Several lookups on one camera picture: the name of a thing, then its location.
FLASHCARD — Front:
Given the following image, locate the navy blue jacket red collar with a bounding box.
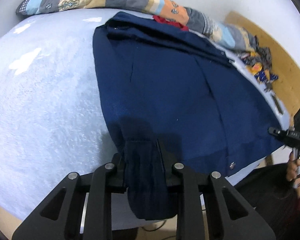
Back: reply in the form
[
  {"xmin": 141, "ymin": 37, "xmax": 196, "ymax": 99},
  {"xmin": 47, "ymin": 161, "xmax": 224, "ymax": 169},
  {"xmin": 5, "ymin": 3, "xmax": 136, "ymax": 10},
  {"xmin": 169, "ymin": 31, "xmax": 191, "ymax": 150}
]
[{"xmin": 93, "ymin": 12, "xmax": 281, "ymax": 220}]

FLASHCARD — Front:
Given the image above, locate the person right hand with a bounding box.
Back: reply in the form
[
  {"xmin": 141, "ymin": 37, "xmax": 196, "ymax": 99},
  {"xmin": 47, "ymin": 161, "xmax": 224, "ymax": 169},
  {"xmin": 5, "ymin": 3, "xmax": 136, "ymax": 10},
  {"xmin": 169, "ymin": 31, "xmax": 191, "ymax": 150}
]
[{"xmin": 286, "ymin": 152, "xmax": 300, "ymax": 190}]

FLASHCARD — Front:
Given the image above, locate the small dark object on bed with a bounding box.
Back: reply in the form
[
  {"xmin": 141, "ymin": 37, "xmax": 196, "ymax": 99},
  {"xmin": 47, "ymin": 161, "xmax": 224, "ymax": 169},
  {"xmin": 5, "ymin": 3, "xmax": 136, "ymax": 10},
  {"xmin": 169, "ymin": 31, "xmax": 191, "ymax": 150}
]
[{"xmin": 271, "ymin": 94, "xmax": 284, "ymax": 115}]

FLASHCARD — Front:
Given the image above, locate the yellow wooden headboard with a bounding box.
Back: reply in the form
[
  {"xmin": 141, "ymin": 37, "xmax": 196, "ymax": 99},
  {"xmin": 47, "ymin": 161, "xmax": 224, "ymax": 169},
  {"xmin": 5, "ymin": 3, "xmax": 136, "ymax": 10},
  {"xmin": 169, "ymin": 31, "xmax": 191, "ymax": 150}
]
[{"xmin": 225, "ymin": 11, "xmax": 300, "ymax": 116}]

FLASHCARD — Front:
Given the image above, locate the colourful star pattern cloth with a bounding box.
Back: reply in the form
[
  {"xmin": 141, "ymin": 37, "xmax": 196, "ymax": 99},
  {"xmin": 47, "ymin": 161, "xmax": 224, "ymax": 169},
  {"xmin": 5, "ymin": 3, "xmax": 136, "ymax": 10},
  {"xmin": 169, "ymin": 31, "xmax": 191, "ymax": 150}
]
[{"xmin": 239, "ymin": 36, "xmax": 279, "ymax": 92}]

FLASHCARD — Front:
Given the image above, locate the light blue bed sheet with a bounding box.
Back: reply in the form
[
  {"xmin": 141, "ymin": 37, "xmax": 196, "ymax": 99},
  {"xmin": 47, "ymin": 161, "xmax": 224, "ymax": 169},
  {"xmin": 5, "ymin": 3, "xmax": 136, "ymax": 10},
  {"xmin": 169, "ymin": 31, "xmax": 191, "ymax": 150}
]
[{"xmin": 0, "ymin": 9, "xmax": 290, "ymax": 219}]

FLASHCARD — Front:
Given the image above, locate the patchwork quilt roll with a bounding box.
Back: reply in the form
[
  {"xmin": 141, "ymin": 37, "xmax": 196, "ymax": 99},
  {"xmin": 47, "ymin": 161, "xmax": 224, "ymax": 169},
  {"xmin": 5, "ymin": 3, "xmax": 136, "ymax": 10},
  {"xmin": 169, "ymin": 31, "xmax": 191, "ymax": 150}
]
[{"xmin": 15, "ymin": 0, "xmax": 257, "ymax": 51}]

